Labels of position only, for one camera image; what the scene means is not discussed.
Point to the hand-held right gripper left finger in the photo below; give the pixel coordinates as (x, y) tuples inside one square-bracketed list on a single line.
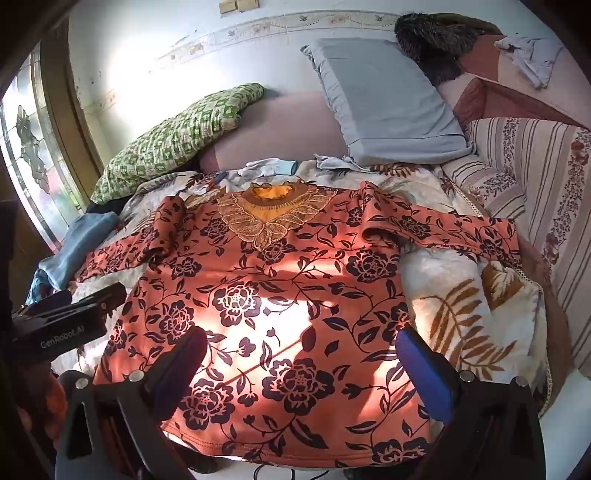
[(180, 364)]

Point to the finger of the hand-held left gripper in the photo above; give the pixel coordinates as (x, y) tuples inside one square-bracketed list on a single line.
[(99, 297)]

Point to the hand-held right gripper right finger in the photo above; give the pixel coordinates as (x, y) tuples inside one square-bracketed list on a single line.
[(425, 369)]

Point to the orange floral shirt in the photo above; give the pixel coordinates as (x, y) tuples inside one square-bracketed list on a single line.
[(277, 300)]

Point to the teal printed cloth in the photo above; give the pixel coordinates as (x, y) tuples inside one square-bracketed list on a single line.
[(37, 284)]

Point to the blue cloth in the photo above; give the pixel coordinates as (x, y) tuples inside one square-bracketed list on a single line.
[(78, 240)]

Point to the white leaf print blanket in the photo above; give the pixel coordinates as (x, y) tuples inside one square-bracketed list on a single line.
[(461, 286)]

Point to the wooden stained glass window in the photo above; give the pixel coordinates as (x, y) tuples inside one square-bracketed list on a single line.
[(27, 138)]

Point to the green patterned pillow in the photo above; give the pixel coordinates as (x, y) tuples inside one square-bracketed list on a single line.
[(175, 134)]

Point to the white glove with teal cuff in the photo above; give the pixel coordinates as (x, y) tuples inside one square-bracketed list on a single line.
[(265, 167)]

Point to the striped floral pillow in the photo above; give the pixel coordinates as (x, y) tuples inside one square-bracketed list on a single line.
[(545, 184)]

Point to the small grey cloth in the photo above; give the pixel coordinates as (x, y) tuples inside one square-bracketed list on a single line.
[(334, 162)]

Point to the mauve bolster cushion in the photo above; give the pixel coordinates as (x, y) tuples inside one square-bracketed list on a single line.
[(277, 129)]

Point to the grey pillow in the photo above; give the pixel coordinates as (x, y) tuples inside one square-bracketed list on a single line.
[(383, 101)]

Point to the brown pink patchwork quilt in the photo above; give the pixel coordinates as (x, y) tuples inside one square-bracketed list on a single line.
[(498, 99)]

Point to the dark furry blanket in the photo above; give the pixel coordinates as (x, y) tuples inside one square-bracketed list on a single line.
[(429, 41)]

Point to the pale grey garment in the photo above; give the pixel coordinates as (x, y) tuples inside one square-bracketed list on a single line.
[(535, 60)]

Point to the white wall socket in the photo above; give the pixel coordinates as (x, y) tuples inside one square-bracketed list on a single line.
[(109, 100)]

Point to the beige wall switch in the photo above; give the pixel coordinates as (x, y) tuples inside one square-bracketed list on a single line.
[(227, 7), (248, 4)]

